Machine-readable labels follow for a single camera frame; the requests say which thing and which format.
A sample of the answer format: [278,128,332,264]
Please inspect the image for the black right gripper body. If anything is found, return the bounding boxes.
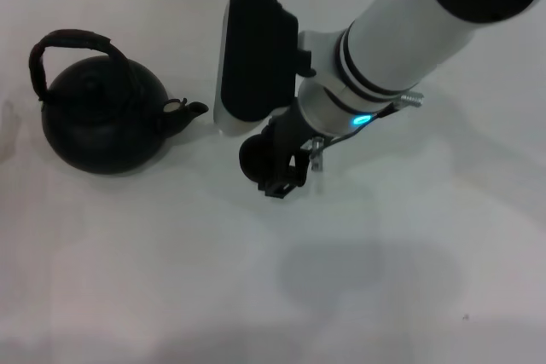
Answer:
[266,99,311,169]

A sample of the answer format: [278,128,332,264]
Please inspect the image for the small dark teacup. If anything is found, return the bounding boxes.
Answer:
[238,133,276,182]

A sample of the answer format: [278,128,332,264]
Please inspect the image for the black round teapot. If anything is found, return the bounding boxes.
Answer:
[28,28,210,176]

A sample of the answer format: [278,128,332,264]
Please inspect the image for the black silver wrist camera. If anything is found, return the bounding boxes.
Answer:
[212,0,317,137]

